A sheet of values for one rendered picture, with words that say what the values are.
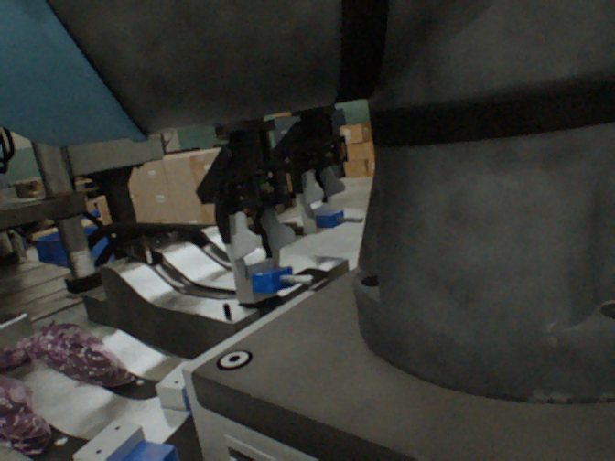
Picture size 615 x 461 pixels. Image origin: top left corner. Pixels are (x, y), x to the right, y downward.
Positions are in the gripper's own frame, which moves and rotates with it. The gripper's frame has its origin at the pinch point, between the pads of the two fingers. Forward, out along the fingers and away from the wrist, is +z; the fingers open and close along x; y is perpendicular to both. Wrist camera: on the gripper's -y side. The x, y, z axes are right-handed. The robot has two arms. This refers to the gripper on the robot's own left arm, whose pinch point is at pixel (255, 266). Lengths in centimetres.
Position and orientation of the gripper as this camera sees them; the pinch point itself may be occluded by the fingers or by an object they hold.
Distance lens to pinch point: 67.8
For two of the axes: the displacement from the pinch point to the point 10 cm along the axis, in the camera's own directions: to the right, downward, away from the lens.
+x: 6.7, -1.5, 7.3
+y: 7.2, -0.9, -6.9
